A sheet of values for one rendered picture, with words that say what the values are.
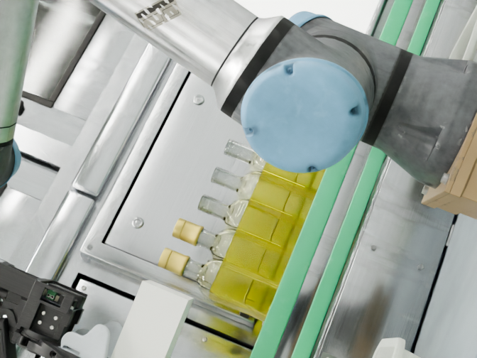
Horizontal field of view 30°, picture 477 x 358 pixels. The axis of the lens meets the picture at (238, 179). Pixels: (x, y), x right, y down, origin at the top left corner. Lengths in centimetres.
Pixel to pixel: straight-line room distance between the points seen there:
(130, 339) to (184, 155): 67
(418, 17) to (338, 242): 53
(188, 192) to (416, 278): 51
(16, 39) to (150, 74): 68
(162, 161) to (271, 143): 83
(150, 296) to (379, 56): 39
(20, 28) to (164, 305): 38
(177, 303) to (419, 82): 38
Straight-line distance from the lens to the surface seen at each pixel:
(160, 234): 163
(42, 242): 164
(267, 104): 85
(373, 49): 101
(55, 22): 191
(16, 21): 113
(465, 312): 108
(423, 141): 100
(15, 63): 115
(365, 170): 142
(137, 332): 108
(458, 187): 96
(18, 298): 113
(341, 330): 130
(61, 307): 109
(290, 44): 88
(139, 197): 165
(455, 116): 98
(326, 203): 139
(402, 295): 134
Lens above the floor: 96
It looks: 5 degrees up
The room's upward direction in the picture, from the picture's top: 68 degrees counter-clockwise
